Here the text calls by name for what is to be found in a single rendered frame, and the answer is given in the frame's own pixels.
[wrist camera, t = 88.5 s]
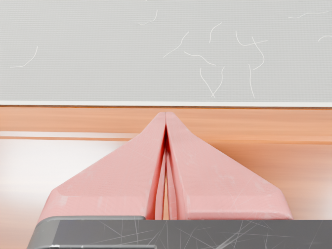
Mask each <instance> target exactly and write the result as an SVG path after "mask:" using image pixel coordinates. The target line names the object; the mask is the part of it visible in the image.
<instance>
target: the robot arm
mask: <svg viewBox="0 0 332 249"><path fill-rule="evenodd" d="M166 184H167V201H168V217H169V220H163V217H164V201H165V185H166ZM27 249H332V220H294V218H293V216H292V213H291V211H290V208H289V206H288V203H287V201H286V199H285V196H284V194H283V193H282V191H281V190H280V189H279V188H278V187H276V186H274V185H273V184H271V183H270V182H268V181H267V180H265V179H263V178H262V177H260V176H259V175H257V174H255V173H254V172H252V171H251V170H249V169H248V168H246V167H244V166H243V165H241V164H240V163H238V162H236V161H235V160H233V159H232V158H230V157H229V156H227V155H225V154H224V153H222V152H220V151H219V150H217V149H216V148H214V147H212V146H211V145H209V144H208V143H206V142H205V141H203V140H201V139H200V138H198V137H197V136H195V135H194V134H193V133H192V132H191V131H190V130H189V129H188V128H187V127H186V126H185V125H184V124H183V122H182V121H181V120H180V119H179V118H178V117H177V116H176V115H175V113H173V112H159V113H158V114H157V115H156V116H155V117H154V118H153V119H152V121H151V122H150V123H149V124H148V125H147V126H146V127H145V128H144V130H143V131H142V132H141V133H140V134H139V135H137V136H136V137H134V138H133V139H131V140H130V141H128V142H127V143H125V144H124V145H122V146H120V147H119V148H117V149H116V150H114V151H112V152H111V153H109V154H108V155H106V156H104V157H103V158H101V159H100V160H98V161H97V162H95V163H93V164H92V165H90V166H89V167H87V168H86V169H84V170H82V171H81V172H79V173H78V174H76V175H75V176H73V177H71V178H70V179H68V180H67V181H65V182H64V183H62V184H60V185H59V186H57V187H56V188H54V189H53V190H52V191H51V192H50V194H49V196H48V197H47V200H46V202H45V205H44V207H43V209H42V212H41V215H40V217H39V219H38V222H37V224H36V227H35V229H34V232H33V234H32V237H31V239H30V241H29V244H28V246H27Z"/></svg>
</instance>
